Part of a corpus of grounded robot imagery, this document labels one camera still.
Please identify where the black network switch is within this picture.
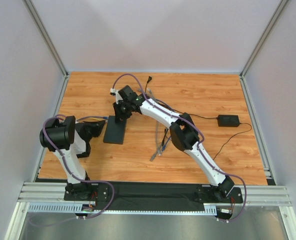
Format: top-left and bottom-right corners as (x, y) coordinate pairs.
(103, 115), (127, 145)

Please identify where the grey ethernet cable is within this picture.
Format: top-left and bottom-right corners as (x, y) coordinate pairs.
(146, 87), (169, 162)
(136, 87), (163, 157)

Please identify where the black ethernet cable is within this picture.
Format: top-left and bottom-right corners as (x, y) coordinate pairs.
(160, 99), (181, 151)

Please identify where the black power adapter brick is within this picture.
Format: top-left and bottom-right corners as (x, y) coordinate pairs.
(216, 114), (241, 128)

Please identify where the black adapter output cable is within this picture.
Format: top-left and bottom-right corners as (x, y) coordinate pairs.
(210, 122), (253, 162)

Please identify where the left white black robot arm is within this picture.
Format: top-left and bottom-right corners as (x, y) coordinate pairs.
(39, 115), (106, 201)

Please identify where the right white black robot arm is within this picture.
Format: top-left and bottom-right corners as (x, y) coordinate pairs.
(110, 85), (235, 198)

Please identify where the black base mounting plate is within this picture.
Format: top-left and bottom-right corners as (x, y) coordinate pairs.
(66, 182), (244, 210)

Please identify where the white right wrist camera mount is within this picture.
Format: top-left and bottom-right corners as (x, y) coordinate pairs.
(110, 88), (123, 104)

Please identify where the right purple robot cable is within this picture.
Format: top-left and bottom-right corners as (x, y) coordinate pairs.
(111, 73), (249, 224)

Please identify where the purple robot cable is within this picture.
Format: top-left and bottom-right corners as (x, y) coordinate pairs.
(42, 114), (116, 221)
(111, 73), (249, 224)

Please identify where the black adapter mains cable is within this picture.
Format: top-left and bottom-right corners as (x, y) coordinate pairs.
(144, 75), (219, 120)

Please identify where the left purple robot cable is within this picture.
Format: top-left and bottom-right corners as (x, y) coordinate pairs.
(42, 114), (116, 221)

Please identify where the left aluminium frame post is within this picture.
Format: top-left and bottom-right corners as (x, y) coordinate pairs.
(22, 0), (70, 77)

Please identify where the aluminium frame post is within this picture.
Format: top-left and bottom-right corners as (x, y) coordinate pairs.
(239, 0), (290, 77)
(22, 0), (70, 77)

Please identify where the slotted cable duct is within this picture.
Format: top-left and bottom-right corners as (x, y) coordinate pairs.
(27, 202), (217, 216)

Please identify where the right aluminium frame post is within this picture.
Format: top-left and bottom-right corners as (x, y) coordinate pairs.
(239, 0), (290, 77)

